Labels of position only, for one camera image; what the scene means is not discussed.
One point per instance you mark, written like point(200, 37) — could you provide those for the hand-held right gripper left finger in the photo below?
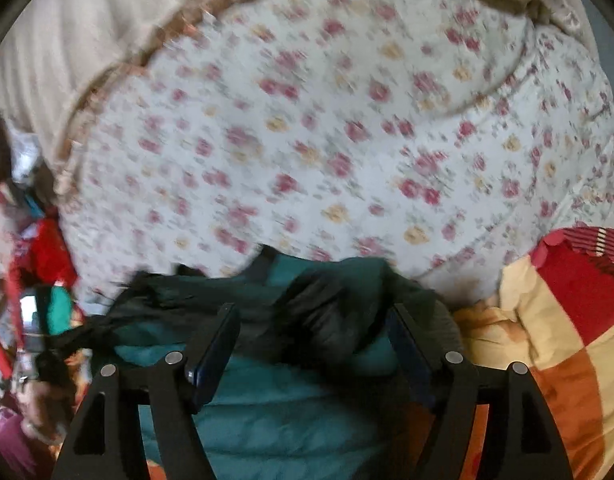
point(213, 360)

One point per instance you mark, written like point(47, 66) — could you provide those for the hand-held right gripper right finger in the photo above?
point(408, 355)

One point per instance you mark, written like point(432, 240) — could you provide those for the dark green puffer jacket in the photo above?
point(287, 425)

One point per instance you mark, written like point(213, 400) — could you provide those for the person's left forearm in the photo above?
point(9, 440)

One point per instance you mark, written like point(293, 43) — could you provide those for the person's left hand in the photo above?
point(42, 410)

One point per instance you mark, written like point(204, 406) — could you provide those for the green cloth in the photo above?
point(62, 306)

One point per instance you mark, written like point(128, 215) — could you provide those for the red cloth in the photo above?
point(47, 255)

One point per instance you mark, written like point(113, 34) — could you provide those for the red and yellow printed blanket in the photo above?
point(562, 325)

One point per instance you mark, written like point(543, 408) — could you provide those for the floral print quilt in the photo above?
point(312, 135)

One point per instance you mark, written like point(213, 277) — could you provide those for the beige trimmed cloth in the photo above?
point(62, 50)

